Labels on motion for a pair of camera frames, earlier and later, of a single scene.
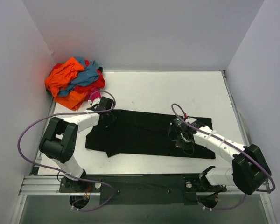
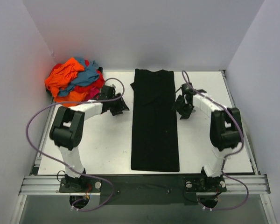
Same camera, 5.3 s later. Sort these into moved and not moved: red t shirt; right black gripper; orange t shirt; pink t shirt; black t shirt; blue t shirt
Moved: black t shirt; right black gripper
Not moved: orange t shirt; pink t shirt; red t shirt; blue t shirt
